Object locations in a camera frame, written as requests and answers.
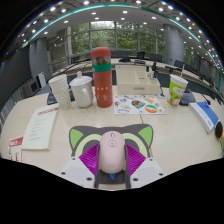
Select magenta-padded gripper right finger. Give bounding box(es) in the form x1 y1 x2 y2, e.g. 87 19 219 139
123 143 166 190

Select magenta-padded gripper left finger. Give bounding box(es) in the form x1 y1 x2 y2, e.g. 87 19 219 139
60 143 101 189

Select pink computer mouse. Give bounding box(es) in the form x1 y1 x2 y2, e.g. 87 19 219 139
97 130 127 175

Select cat face mouse pad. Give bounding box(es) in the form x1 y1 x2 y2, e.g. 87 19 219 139
68 123 155 159

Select colourful sticker sheet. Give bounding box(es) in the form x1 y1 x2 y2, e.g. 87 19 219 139
113 94 167 116

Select white printed paper document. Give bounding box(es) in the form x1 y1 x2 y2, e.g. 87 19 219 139
20 103 60 151

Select white lidded mug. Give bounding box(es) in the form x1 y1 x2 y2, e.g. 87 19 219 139
68 70 94 109

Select booklet with fan picture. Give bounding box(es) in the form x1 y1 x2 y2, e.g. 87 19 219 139
7 135 25 163

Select white cardboard box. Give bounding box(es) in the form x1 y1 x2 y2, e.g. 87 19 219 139
115 64 162 96

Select stacked white paper cups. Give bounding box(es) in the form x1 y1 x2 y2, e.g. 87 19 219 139
48 73 73 111

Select red drink bottle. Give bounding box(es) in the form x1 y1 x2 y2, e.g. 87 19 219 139
90 46 114 109

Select printed paper cup with straw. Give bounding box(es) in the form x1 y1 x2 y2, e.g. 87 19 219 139
166 64 189 108

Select blue and white book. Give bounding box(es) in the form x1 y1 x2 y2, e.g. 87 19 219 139
188 100 221 135

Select black and yellow microphone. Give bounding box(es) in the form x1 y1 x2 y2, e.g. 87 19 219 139
214 120 224 141

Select long curved conference table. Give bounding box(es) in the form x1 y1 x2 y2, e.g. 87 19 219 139
56 58 221 98

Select dark office chairs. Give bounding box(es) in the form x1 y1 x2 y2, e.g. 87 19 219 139
109 49 218 88

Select ceiling lights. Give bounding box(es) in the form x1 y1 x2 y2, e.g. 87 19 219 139
13 0 224 73

